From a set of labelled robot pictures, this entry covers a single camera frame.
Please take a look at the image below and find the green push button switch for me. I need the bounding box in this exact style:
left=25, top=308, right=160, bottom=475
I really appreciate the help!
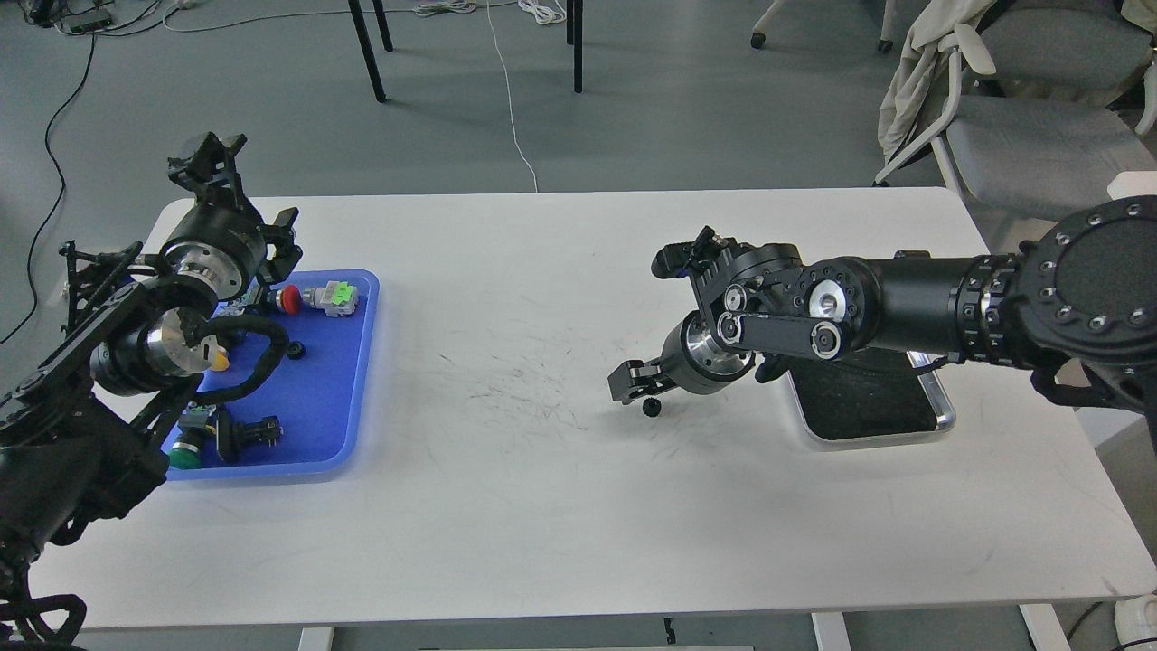
left=168, top=404, right=221, bottom=469

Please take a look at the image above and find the grey office chair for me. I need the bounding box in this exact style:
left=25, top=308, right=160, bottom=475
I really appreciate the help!
left=874, top=1, right=1154, bottom=220

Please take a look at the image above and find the silver metal tray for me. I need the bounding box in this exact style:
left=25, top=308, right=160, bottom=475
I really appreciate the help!
left=788, top=349, right=957, bottom=449

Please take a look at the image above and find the green grey switch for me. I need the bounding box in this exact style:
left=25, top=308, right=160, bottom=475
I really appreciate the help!
left=301, top=280, right=359, bottom=317

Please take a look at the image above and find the beige jacket on chair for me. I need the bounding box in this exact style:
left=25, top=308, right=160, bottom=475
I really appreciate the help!
left=877, top=1, right=994, bottom=160

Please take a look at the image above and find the yellow push button switch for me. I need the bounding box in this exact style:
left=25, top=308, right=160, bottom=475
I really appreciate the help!
left=202, top=343, right=230, bottom=373

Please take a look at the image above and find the black table leg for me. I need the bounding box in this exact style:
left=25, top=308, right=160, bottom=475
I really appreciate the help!
left=565, top=0, right=584, bottom=94
left=347, top=0, right=395, bottom=104

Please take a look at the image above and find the black cable on floor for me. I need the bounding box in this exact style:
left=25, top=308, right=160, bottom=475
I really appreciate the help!
left=0, top=34, right=100, bottom=348

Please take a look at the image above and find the red push button switch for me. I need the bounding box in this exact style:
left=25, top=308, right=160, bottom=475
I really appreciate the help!
left=242, top=284, right=305, bottom=315

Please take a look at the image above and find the white cable on floor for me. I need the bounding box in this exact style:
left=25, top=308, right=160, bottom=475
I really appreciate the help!
left=486, top=0, right=540, bottom=194

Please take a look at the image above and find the black table leg left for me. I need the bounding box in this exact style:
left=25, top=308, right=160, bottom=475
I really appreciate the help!
left=347, top=0, right=395, bottom=104

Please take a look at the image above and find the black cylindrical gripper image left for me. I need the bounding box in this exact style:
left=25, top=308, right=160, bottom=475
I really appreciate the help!
left=161, top=132, right=305, bottom=296

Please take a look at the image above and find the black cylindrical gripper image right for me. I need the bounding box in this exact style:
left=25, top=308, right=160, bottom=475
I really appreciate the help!
left=607, top=313, right=756, bottom=404

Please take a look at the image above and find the white side table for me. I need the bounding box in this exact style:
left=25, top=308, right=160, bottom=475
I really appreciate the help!
left=1106, top=172, right=1157, bottom=201

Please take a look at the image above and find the black table leg right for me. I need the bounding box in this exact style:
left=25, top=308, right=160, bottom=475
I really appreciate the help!
left=565, top=0, right=584, bottom=94

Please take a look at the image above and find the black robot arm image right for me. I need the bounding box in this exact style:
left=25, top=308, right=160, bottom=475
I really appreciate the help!
left=607, top=194, right=1156, bottom=417

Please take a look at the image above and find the small black gear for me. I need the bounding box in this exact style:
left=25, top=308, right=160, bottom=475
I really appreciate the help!
left=285, top=341, right=305, bottom=360
left=641, top=397, right=663, bottom=417

